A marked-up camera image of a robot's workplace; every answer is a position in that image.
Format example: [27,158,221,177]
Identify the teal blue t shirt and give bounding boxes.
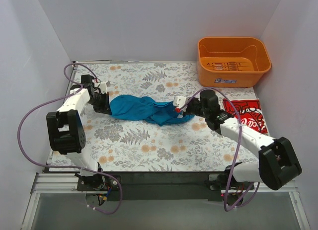
[110,95,194,126]

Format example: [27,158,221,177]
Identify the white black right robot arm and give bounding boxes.
[173,89,302,190]

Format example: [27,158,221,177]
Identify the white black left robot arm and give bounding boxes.
[46,75,112,190]

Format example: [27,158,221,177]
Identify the floral patterned table mat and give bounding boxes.
[49,61,279,172]

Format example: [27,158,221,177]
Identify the orange plastic basket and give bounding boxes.
[197,37,272,88]

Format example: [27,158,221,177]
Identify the folded red printed t shirt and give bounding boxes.
[231,99,268,134]

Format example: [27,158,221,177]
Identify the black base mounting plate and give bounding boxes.
[75,170,250,202]

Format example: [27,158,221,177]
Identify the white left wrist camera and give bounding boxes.
[97,81,110,93]

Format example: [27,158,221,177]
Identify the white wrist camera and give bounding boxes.
[97,81,110,93]
[172,96,191,116]

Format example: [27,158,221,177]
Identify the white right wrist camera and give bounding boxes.
[172,96,191,116]

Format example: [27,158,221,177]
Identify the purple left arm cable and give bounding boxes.
[17,63,123,215]

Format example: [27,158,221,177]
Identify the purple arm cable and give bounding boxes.
[178,87,260,213]
[17,63,123,215]

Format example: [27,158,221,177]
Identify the aluminium frame rail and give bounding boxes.
[31,173,299,194]

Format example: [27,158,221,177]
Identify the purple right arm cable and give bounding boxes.
[178,87,260,213]

